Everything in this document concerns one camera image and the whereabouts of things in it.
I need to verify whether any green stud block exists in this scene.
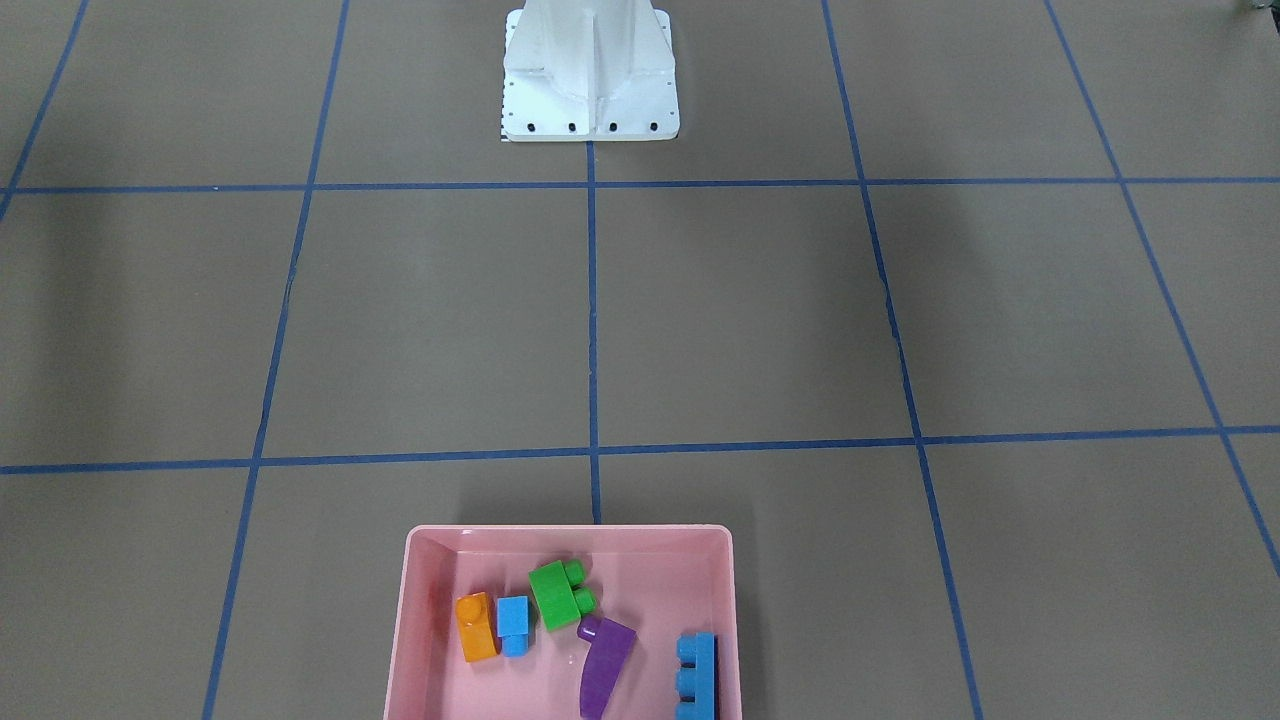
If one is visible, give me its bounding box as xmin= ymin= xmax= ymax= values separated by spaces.
xmin=527 ymin=559 xmax=598 ymax=632

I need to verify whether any small blue stud block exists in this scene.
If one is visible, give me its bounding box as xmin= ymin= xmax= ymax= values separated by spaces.
xmin=495 ymin=594 xmax=532 ymax=659

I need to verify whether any purple sloped block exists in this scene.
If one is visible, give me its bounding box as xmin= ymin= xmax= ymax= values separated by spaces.
xmin=576 ymin=615 xmax=637 ymax=719

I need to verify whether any orange sloped block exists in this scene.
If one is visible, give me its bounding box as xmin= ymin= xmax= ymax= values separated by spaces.
xmin=454 ymin=591 xmax=500 ymax=664

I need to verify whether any long blue stud block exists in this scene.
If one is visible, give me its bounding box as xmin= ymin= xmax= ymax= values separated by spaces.
xmin=675 ymin=632 xmax=718 ymax=719

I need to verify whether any pink plastic box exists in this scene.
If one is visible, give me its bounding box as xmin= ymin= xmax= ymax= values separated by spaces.
xmin=383 ymin=524 xmax=745 ymax=719

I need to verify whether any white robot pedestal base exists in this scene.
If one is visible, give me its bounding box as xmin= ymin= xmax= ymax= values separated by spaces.
xmin=500 ymin=1 xmax=681 ymax=143

